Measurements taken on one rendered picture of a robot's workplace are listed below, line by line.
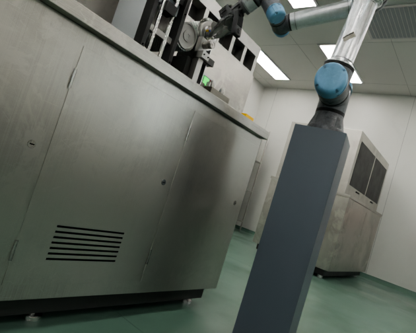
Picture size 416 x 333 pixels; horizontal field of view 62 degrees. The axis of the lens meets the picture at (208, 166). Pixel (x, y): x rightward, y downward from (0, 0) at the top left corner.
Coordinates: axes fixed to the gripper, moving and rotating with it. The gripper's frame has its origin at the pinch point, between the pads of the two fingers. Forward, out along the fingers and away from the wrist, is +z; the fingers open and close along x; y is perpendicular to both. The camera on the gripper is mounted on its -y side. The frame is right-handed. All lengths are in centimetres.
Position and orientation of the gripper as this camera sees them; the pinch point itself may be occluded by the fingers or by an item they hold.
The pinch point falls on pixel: (212, 37)
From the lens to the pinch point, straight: 175.6
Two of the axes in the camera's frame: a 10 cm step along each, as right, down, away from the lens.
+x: -5.9, -2.4, -7.7
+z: -7.7, 4.6, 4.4
